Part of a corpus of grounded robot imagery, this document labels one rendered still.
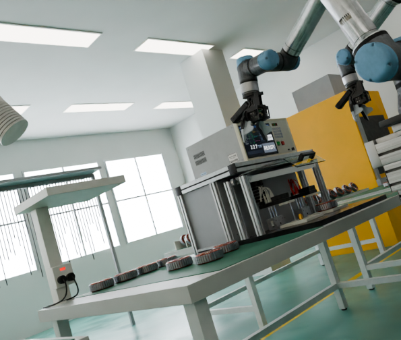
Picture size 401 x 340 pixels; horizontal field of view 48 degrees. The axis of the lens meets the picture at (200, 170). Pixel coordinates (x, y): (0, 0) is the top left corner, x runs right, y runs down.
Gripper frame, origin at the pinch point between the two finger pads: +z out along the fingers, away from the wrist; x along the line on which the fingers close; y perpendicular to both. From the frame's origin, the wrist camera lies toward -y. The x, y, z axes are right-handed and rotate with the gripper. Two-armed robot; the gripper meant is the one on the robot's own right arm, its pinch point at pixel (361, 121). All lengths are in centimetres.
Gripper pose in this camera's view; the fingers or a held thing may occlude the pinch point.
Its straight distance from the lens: 243.0
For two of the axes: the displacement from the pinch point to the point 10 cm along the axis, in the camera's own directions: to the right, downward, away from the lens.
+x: 6.8, -1.2, 7.2
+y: 6.7, -2.9, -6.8
